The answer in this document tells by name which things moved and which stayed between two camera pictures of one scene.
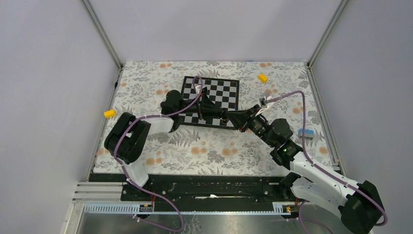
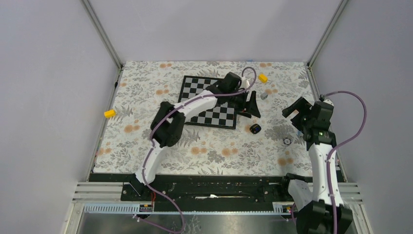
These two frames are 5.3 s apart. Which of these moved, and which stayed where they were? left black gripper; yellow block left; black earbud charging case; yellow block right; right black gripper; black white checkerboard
Moved: left black gripper; black earbud charging case; right black gripper
Stayed: yellow block left; black white checkerboard; yellow block right
